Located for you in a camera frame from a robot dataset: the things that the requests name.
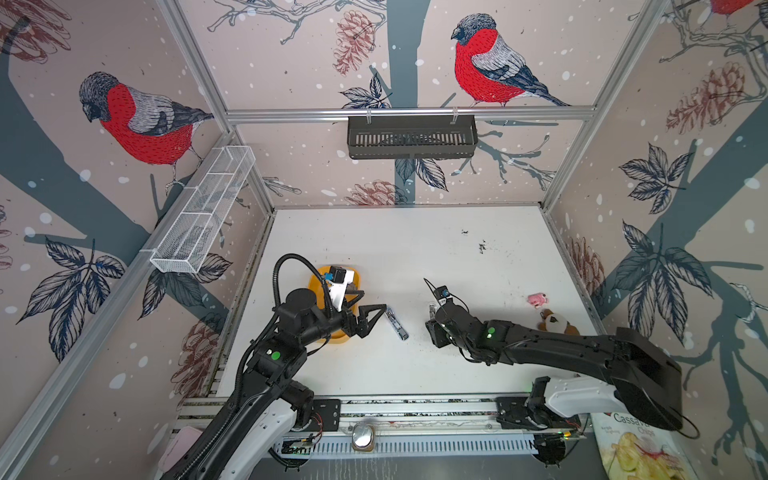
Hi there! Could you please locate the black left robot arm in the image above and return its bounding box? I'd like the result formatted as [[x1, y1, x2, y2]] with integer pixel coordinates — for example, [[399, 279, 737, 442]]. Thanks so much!
[[162, 253, 387, 479]]

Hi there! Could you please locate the brown plush dog toy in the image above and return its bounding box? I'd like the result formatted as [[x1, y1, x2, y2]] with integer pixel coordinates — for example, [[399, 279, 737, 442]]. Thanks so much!
[[537, 308, 581, 336]]

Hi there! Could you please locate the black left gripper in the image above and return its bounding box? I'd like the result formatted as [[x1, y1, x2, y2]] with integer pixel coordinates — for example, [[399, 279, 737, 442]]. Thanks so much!
[[299, 287, 386, 347]]

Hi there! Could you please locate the white wire mesh shelf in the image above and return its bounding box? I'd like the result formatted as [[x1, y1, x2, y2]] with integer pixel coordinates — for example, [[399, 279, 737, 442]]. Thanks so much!
[[150, 145, 255, 274]]

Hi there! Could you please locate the pink pig toy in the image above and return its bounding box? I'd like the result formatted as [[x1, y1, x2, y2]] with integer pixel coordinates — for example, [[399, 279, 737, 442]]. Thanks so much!
[[527, 292, 549, 309]]

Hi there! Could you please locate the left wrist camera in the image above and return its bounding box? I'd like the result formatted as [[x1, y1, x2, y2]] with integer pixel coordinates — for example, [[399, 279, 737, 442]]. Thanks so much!
[[325, 266, 355, 311]]

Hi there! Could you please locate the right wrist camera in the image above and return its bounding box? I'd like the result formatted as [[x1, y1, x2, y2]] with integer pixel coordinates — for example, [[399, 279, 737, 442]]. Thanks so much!
[[434, 286, 451, 301]]

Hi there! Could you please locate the pink lid box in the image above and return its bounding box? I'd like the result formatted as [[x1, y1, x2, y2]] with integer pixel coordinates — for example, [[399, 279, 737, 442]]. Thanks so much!
[[155, 426, 203, 479]]

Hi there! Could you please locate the yellow plastic tray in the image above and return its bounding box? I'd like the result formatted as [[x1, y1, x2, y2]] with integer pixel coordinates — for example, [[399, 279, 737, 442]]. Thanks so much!
[[307, 265, 361, 344]]

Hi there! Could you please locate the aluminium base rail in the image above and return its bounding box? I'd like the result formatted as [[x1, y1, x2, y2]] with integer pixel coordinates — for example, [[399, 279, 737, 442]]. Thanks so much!
[[173, 392, 595, 460]]

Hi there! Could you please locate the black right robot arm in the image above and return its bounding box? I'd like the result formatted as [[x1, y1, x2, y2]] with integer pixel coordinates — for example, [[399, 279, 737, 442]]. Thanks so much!
[[426, 299, 683, 431]]

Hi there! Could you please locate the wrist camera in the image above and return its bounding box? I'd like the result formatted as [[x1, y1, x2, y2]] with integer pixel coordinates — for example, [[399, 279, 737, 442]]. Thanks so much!
[[434, 286, 451, 301], [325, 266, 355, 311]]

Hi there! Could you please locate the blue mini stapler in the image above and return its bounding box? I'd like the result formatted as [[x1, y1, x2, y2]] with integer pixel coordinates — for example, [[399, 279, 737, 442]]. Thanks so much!
[[386, 307, 409, 341]]

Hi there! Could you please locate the silver round knob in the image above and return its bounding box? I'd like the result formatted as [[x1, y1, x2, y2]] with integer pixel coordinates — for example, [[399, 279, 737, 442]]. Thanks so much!
[[351, 422, 376, 452]]

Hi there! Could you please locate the black wall basket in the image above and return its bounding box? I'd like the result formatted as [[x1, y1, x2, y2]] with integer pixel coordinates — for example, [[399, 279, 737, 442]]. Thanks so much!
[[347, 115, 478, 160]]

